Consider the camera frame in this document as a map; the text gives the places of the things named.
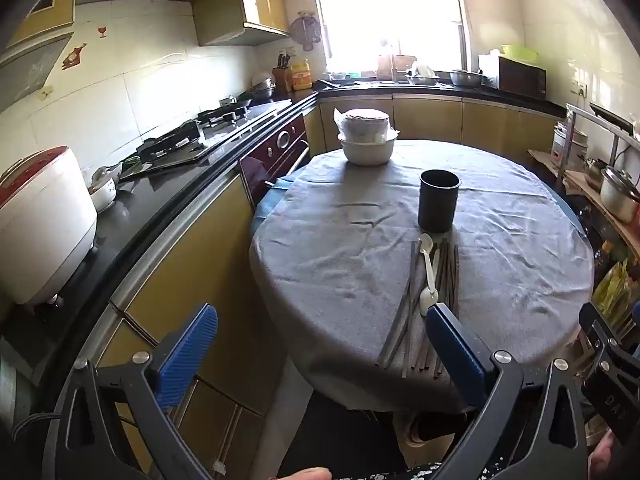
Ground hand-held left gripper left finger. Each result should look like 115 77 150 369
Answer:
42 304 219 480

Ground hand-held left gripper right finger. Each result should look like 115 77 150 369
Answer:
425 302 588 480

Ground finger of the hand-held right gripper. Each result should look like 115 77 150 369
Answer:
579 301 626 350

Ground pile of dark chopsticks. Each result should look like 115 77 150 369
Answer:
376 239 461 379

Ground black utensil holder cup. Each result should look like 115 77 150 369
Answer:
418 170 462 233

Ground person's right hand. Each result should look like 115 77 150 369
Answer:
589 432 619 480

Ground person's left hand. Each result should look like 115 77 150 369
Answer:
279 467 332 480

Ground yellow packet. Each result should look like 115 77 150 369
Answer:
592 260 635 322

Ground steel pot with lid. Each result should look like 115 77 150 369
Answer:
599 164 640 224

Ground person's dark patterned clothing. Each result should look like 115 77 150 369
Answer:
277 394 501 480

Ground metal storage rack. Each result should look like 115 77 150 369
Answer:
530 102 640 281

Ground grey tablecloth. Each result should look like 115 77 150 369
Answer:
249 139 596 413

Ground small steel kettle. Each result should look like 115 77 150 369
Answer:
581 156 608 187

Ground blue cloth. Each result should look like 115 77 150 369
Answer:
252 175 303 222

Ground small white rice cooker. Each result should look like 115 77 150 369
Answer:
551 120 589 162

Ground white and red rice cooker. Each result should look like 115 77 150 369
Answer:
0 146 98 306

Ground dark tray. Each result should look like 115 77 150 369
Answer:
590 102 640 137

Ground white ceramic bowl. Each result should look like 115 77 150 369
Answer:
337 129 400 166

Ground black gas stove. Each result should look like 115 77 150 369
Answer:
120 101 293 181

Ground maroon built-in oven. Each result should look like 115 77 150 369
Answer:
239 112 311 211

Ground black microwave oven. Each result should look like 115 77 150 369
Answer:
479 55 547 101

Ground metal basin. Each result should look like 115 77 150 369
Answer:
449 69 487 89

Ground stacked metal pans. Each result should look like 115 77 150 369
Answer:
249 75 277 102

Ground green plastic basin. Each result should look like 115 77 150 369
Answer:
500 44 540 65

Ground knife block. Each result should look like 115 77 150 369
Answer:
272 52 294 94

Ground yellow oil bottle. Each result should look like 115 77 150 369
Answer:
291 59 314 92

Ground round hanging board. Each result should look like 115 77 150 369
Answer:
290 11 323 53

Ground window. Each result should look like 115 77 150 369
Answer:
309 0 475 75

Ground red bottle wall sticker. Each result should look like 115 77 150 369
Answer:
61 42 87 69

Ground yellow wall cabinet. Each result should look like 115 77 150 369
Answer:
192 0 293 47
0 0 82 111

